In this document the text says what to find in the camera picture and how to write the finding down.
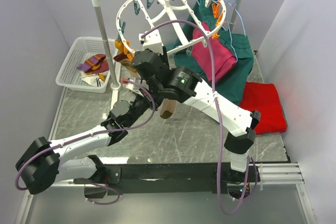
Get beige hanging sock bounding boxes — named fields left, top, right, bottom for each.
left=160, top=99, right=176, bottom=119

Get light blue wire hanger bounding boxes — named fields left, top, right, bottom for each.
left=225, top=0, right=247, bottom=62

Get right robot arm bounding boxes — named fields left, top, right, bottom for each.
left=131, top=49, right=261, bottom=182

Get red folded cloth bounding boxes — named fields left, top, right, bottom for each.
left=239, top=82, right=287, bottom=135

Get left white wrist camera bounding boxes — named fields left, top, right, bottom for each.
left=121, top=78, right=143, bottom=96

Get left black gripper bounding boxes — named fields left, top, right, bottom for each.
left=125, top=86, right=164, bottom=127

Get white sock black stripes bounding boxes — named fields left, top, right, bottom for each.
left=81, top=72, right=106, bottom=87

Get white round clip hanger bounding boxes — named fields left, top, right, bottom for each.
left=115, top=0, right=226, bottom=56

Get black base bar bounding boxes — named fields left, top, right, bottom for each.
left=73, top=155, right=263, bottom=196

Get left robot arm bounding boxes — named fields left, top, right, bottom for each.
left=15, top=93, right=163, bottom=195

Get white plastic basket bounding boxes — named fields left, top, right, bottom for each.
left=56, top=37, right=110, bottom=93

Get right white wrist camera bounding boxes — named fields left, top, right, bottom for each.
left=139, top=30, right=163, bottom=54

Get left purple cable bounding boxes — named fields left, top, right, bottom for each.
left=15, top=78, right=158, bottom=206

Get pink garment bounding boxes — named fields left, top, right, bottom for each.
left=191, top=22, right=237, bottom=83

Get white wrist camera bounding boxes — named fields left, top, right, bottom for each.
left=139, top=30, right=163, bottom=54
left=121, top=78, right=143, bottom=96

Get orange sock in basket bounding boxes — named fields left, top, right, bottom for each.
left=99, top=74, right=106, bottom=82

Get purple orange striped sock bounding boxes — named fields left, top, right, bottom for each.
left=77, top=55, right=100, bottom=72

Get maroon orange striped sock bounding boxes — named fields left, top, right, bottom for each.
left=113, top=52, right=140, bottom=78

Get green garment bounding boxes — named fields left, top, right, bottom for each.
left=164, top=0, right=255, bottom=106

